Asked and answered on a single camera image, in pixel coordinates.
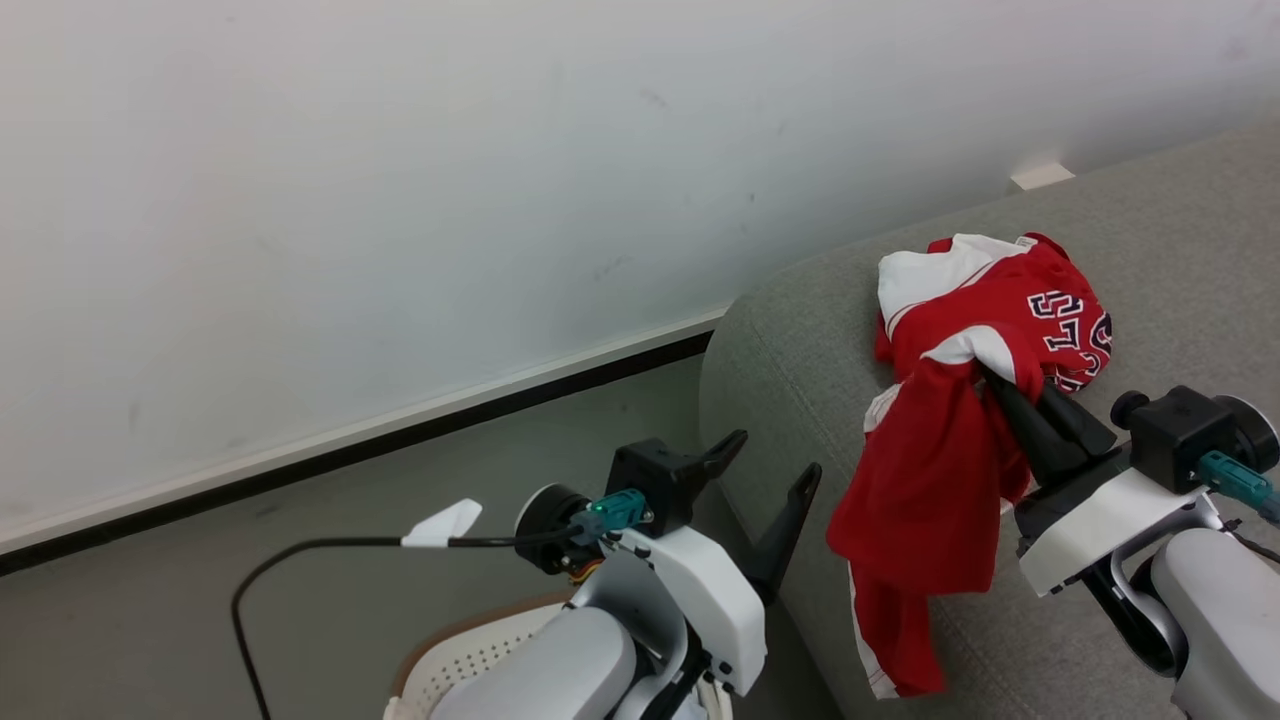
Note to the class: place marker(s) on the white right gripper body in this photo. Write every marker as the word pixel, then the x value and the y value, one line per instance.
pixel 1100 520

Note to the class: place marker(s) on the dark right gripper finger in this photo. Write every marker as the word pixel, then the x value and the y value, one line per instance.
pixel 1025 430
pixel 1080 425

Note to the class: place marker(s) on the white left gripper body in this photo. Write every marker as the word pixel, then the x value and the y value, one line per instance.
pixel 710 590

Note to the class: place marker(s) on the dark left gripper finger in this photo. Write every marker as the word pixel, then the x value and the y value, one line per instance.
pixel 785 530
pixel 722 455

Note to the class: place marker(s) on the red and white jersey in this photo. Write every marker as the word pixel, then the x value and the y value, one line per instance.
pixel 930 470

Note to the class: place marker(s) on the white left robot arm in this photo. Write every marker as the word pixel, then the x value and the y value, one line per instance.
pixel 560 665

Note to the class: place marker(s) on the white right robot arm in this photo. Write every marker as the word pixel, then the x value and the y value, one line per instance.
pixel 1220 620

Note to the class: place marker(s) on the grey fabric sofa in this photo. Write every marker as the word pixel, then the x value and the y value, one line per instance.
pixel 1180 260

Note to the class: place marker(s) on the cream perforated laundry basket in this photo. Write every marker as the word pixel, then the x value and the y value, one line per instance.
pixel 470 650

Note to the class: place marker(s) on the white and black baseboard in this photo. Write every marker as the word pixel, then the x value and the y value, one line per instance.
pixel 300 452

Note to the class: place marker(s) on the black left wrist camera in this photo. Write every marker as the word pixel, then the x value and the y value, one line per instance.
pixel 650 480

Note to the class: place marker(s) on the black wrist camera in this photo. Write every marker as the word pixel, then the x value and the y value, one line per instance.
pixel 650 480
pixel 1180 435

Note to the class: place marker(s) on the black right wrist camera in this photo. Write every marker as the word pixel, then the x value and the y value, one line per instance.
pixel 1180 435

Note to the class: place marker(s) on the small white wall box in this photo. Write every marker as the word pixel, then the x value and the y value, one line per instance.
pixel 1042 176

